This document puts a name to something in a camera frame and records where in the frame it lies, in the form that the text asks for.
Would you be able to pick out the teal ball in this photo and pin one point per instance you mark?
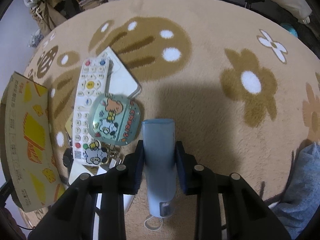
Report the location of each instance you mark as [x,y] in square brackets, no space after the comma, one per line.
[290,29]

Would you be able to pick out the white charger adapter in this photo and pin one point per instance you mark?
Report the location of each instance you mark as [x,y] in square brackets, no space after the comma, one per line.
[76,170]

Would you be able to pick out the white TV remote control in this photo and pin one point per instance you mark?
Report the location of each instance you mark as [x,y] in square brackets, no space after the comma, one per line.
[92,82]

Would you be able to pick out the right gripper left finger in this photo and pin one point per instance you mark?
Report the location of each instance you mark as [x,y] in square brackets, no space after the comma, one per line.
[134,163]

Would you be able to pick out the beige butterfly pattern rug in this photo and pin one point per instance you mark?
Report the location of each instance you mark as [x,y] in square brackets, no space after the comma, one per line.
[243,91]

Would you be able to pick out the light blue power bank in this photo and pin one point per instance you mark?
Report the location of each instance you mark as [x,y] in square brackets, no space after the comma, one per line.
[160,168]

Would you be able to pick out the cardboard box yellow print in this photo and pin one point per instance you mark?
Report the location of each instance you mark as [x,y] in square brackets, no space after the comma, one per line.
[28,148]

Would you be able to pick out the cartoon acrylic coaster charm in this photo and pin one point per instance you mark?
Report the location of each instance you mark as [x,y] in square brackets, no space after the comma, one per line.
[114,119]

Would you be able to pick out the beige hanging trousers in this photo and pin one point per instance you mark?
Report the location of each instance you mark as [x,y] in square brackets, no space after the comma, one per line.
[46,15]

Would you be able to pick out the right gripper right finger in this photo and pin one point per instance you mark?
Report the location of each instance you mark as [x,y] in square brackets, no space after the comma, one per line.
[187,175]

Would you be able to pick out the white slim remote control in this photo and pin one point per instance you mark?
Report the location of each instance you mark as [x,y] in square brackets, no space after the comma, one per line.
[119,79]

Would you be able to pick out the grey blue trouser leg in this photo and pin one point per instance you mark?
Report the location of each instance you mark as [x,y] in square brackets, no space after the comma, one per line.
[301,198]

